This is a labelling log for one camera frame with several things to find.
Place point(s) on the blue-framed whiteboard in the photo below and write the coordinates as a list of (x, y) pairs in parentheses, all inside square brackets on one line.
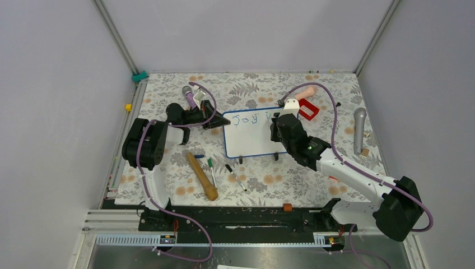
[(249, 133)]

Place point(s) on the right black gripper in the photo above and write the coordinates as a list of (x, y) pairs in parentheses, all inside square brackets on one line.
[(274, 126)]

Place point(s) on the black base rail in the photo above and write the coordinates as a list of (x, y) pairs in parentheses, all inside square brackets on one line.
[(242, 225)]

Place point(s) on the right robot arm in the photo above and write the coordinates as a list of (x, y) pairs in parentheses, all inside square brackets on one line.
[(393, 206)]

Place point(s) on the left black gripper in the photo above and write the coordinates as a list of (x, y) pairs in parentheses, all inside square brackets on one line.
[(206, 111)]

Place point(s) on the pink plastic cylinder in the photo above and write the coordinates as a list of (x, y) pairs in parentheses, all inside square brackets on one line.
[(308, 92)]

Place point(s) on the purple patterned microphone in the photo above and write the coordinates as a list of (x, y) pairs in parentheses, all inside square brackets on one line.
[(188, 94)]

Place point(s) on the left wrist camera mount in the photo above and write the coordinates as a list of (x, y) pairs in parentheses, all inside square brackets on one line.
[(198, 96)]

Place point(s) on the floral patterned table mat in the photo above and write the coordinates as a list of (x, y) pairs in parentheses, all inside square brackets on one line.
[(269, 182)]

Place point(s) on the silver grey microphone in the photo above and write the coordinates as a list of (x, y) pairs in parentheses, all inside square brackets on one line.
[(359, 115)]

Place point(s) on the red rectangular tray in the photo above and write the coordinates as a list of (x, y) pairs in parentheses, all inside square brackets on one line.
[(308, 110)]

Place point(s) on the teal corner clip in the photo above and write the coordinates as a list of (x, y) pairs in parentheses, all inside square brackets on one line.
[(139, 77)]

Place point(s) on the small wooden cube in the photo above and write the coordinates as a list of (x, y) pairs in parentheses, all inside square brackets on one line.
[(365, 152)]

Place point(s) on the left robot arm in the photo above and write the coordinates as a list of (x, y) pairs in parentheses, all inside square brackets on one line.
[(145, 144)]

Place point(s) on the brown cork cylinder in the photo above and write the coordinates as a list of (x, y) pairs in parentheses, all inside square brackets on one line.
[(287, 207)]

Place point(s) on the black-capped marker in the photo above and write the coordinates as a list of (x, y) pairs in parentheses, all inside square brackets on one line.
[(228, 167)]

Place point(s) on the green-capped marker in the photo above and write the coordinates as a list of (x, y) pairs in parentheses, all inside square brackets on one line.
[(211, 167)]

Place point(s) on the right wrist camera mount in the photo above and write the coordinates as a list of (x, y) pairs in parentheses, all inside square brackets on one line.
[(290, 106)]

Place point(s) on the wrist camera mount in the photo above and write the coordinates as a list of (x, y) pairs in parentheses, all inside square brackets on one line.
[(290, 106), (198, 96)]

